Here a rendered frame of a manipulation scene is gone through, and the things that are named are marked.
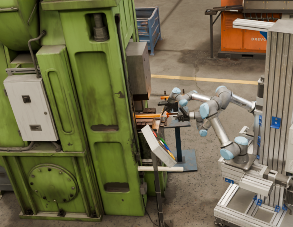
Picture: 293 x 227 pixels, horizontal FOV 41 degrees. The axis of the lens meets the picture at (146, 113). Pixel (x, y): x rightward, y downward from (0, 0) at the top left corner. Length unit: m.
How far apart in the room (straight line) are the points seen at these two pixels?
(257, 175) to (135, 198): 1.30
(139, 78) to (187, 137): 1.93
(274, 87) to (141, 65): 1.15
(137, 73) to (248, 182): 1.39
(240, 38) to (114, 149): 4.05
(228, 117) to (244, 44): 1.96
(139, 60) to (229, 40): 3.95
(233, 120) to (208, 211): 1.73
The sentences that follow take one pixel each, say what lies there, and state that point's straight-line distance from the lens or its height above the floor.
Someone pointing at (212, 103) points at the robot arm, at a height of 1.36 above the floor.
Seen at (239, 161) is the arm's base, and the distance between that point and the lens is 3.65.
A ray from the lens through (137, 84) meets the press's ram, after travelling 3.65.
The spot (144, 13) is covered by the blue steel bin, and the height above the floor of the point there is 0.56.
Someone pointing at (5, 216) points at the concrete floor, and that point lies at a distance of 4.87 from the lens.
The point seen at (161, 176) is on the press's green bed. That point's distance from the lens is 4.32.
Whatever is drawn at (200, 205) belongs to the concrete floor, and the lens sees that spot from 4.43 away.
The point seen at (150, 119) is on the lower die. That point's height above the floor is 0.99.
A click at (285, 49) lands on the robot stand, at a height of 1.90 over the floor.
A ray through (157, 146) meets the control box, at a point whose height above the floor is 1.19.
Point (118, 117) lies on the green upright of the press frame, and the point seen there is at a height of 1.28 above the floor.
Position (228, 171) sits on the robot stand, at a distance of 3.79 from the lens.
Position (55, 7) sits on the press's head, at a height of 2.32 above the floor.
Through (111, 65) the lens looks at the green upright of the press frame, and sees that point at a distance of 3.32.
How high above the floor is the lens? 3.22
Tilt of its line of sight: 33 degrees down
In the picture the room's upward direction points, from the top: 7 degrees counter-clockwise
